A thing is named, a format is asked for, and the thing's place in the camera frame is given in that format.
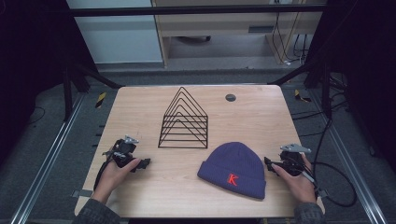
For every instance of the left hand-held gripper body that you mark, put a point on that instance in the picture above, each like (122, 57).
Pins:
(122, 150)

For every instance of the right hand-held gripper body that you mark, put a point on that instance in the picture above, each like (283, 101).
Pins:
(292, 161)

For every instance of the purple knit beanie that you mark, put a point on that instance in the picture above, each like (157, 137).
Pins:
(233, 169)

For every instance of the person's left hand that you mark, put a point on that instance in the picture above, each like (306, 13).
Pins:
(114, 177)

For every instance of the person's right hand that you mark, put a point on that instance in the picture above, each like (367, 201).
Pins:
(299, 185)

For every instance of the yellow black striped tape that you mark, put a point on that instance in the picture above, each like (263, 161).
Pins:
(301, 96)
(100, 99)

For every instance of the black metal stand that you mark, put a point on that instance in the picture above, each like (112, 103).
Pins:
(320, 81)
(73, 84)

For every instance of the white cabinet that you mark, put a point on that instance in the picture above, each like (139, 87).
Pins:
(118, 34)

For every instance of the aluminium floor rail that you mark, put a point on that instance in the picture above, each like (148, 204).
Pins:
(348, 155)
(46, 158)

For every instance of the black metal frame bar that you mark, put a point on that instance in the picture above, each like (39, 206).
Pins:
(193, 11)

